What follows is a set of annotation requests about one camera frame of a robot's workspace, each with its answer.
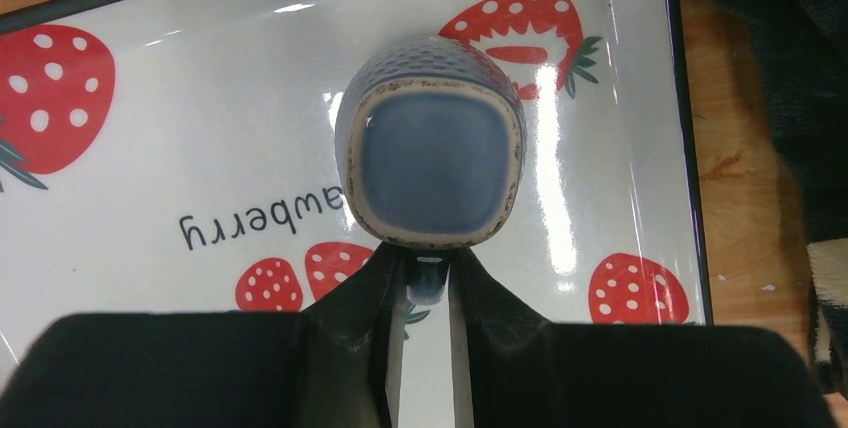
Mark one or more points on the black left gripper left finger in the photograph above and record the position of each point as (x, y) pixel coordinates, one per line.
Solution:
(334, 364)

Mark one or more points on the black floral plush blanket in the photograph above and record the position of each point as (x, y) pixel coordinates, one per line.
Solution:
(801, 48)

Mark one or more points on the grey blue dotted mug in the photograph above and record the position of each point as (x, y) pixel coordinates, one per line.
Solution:
(430, 142)

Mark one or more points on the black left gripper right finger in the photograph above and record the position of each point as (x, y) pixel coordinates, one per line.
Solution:
(512, 367)

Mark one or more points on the white strawberry tray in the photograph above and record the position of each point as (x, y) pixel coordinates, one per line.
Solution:
(178, 156)

